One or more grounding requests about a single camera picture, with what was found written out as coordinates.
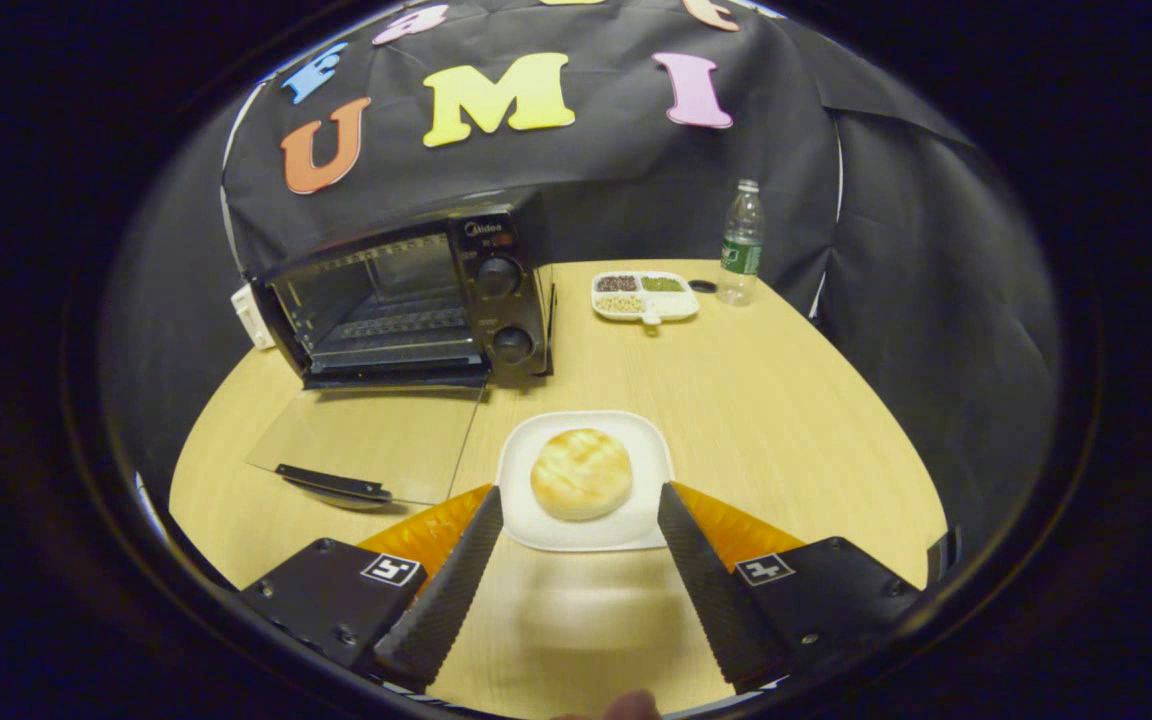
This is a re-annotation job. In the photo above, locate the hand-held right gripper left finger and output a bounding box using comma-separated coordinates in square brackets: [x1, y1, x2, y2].
[238, 484, 505, 693]

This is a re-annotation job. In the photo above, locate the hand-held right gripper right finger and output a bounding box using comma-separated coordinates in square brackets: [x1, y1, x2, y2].
[657, 482, 925, 695]

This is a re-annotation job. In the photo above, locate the round golden bread bun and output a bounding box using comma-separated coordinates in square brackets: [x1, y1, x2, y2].
[530, 428, 635, 522]

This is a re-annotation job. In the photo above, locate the black electric oven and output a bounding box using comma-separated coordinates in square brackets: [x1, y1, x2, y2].
[246, 205, 558, 512]

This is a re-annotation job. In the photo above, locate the white square plate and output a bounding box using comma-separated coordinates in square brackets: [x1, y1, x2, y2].
[495, 410, 678, 554]

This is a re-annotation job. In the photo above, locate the white divided dish with beans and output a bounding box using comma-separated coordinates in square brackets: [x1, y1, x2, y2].
[591, 270, 701, 328]

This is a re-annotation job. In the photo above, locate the white toaster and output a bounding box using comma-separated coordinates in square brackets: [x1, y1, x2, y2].
[230, 284, 278, 352]

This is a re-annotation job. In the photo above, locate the clear plastic water bottle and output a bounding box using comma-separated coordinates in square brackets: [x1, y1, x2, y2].
[716, 179, 766, 307]

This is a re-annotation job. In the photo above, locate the black backdrop cloth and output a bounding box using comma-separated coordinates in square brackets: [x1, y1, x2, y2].
[101, 0, 1062, 541]

